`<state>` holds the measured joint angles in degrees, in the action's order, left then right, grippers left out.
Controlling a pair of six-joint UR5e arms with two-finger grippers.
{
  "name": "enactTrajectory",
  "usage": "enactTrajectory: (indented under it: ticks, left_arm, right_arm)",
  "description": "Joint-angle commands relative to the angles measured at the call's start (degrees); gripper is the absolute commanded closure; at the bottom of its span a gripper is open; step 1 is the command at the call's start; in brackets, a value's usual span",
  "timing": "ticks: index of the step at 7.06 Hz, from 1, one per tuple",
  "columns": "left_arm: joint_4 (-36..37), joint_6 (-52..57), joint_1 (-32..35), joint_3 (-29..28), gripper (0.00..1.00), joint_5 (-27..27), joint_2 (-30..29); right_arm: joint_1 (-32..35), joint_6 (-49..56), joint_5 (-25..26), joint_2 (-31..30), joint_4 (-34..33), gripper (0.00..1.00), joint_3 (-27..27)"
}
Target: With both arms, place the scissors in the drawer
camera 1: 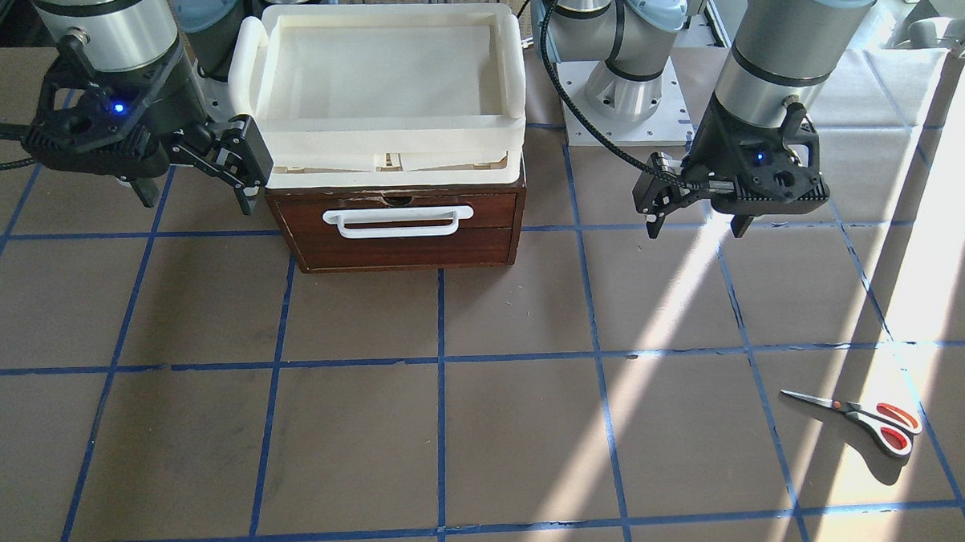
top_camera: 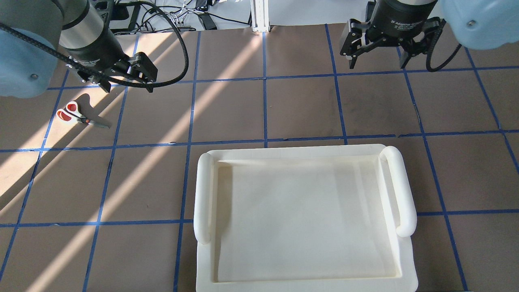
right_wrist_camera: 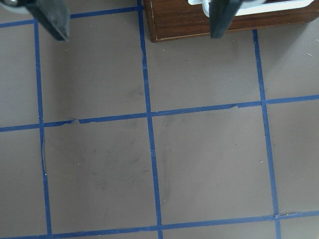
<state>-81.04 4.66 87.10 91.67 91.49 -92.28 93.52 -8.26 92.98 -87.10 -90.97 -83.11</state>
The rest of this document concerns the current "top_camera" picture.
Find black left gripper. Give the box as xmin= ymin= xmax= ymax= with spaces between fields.
xmin=61 ymin=25 xmax=158 ymax=94

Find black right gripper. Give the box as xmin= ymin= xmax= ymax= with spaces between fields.
xmin=340 ymin=0 xmax=446 ymax=69

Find red and white scissors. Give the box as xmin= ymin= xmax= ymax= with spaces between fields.
xmin=56 ymin=101 xmax=109 ymax=128

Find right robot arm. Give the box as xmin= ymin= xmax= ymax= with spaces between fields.
xmin=340 ymin=0 xmax=519 ymax=72

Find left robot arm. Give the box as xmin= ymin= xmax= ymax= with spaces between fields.
xmin=0 ymin=0 xmax=158 ymax=98

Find white plastic tray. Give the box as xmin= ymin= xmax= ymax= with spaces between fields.
xmin=193 ymin=144 xmax=418 ymax=292

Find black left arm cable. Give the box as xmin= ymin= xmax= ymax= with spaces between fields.
xmin=0 ymin=0 xmax=190 ymax=88

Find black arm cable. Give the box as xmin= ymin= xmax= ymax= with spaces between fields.
xmin=425 ymin=24 xmax=463 ymax=73
xmin=0 ymin=0 xmax=190 ymax=88

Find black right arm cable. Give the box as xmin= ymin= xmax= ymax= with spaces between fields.
xmin=425 ymin=24 xmax=463 ymax=73

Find aluminium frame post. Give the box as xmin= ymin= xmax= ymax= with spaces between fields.
xmin=250 ymin=0 xmax=271 ymax=32

